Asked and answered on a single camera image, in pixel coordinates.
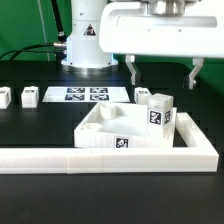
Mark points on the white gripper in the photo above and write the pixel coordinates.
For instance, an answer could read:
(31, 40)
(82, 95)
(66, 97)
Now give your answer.
(130, 28)

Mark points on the white square tabletop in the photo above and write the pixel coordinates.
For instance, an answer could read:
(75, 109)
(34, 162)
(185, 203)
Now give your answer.
(124, 125)

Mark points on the white L-shaped obstacle fence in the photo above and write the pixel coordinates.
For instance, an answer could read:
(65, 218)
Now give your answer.
(198, 155)

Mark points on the white sheet with AprilTags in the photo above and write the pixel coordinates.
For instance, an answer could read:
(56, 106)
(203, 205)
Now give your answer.
(86, 94)

